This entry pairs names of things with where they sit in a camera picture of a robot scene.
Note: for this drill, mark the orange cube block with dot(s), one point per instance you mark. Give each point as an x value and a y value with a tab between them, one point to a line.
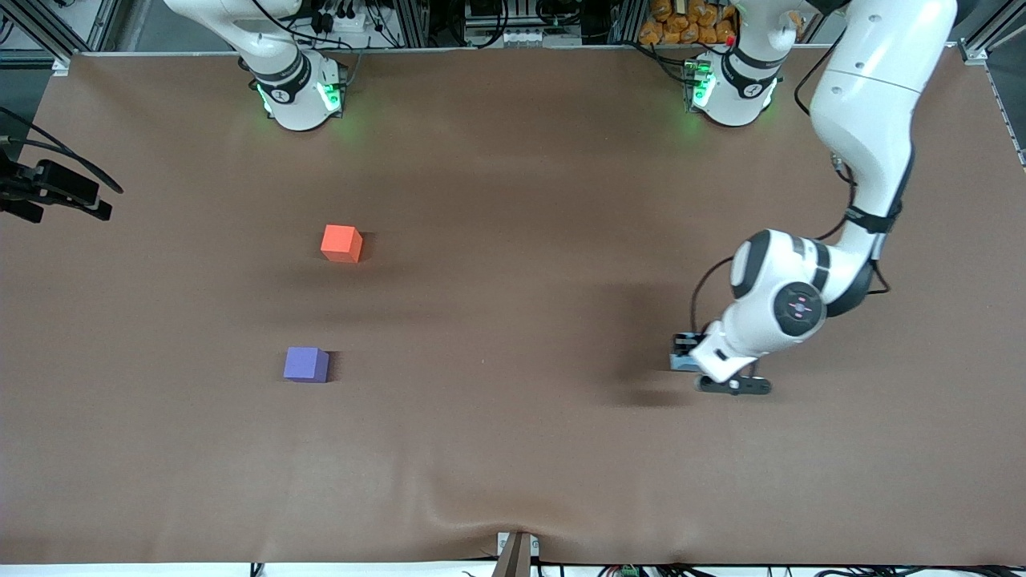
341	242

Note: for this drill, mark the metal table clamp bracket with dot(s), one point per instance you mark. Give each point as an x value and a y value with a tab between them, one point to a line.
517	557

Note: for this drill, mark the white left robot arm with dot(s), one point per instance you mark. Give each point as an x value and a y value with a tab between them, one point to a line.
866	104

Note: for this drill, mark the green terminal connector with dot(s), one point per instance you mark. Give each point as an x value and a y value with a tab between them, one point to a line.
629	571

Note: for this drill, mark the purple cube block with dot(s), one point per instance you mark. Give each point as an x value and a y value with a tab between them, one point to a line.
304	364

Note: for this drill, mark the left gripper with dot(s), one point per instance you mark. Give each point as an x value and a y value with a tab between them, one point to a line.
688	344

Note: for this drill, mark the aluminium frame profile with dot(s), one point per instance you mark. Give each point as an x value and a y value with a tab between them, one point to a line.
990	32
36	28

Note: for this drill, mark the white power strip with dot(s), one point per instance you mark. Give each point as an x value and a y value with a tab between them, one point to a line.
521	37

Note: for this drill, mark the brown table mat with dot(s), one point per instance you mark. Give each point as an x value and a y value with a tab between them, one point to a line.
513	320

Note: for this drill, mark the blue cube block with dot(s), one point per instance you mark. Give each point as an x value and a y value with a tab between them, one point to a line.
681	365

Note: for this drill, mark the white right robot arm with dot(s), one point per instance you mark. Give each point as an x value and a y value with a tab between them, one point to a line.
288	88

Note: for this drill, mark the bag of orange items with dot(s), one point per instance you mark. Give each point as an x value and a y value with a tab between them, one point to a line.
685	22

